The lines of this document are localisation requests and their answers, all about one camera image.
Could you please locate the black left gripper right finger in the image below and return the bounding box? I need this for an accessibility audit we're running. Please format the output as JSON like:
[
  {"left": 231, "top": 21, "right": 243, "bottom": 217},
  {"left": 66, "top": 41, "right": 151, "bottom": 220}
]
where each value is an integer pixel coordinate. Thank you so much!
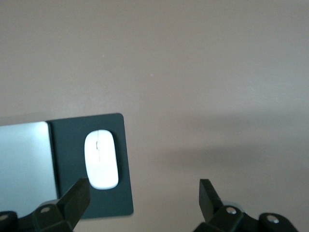
[{"left": 193, "top": 178, "right": 260, "bottom": 232}]

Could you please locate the brown table cover mat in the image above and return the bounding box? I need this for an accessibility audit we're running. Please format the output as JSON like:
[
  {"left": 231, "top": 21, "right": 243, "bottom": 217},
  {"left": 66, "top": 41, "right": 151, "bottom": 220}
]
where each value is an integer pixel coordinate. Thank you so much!
[{"left": 0, "top": 0, "right": 309, "bottom": 232}]

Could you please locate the black mouse pad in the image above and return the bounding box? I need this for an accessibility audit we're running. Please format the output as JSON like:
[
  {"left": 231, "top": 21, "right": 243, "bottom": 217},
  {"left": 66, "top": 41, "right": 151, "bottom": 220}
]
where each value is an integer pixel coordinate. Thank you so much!
[{"left": 45, "top": 112, "right": 134, "bottom": 221}]

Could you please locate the white computer mouse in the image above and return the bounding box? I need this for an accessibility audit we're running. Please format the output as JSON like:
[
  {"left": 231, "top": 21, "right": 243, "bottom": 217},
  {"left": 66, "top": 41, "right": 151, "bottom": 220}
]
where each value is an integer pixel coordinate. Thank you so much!
[{"left": 84, "top": 130, "right": 120, "bottom": 190}]

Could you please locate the silver laptop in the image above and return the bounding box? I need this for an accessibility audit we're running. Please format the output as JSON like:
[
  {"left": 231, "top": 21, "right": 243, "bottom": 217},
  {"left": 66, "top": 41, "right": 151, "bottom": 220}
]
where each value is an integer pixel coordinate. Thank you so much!
[{"left": 0, "top": 121, "right": 59, "bottom": 215}]

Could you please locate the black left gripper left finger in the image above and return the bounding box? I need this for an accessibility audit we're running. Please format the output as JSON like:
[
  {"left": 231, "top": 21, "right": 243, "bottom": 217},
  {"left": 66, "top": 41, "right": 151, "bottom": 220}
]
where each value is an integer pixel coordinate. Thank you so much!
[{"left": 31, "top": 177, "right": 91, "bottom": 232}]

